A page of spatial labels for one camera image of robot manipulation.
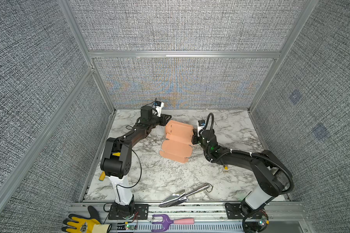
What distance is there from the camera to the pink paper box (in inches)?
37.1

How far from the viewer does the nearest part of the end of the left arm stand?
754mm

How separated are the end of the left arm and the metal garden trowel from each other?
15.6 inches

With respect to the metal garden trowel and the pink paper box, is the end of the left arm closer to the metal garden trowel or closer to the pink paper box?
the pink paper box

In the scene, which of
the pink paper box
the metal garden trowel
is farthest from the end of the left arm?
the metal garden trowel

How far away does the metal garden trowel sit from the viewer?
77 cm

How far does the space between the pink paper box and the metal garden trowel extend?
184 millimetres

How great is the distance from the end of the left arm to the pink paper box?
0.08 metres
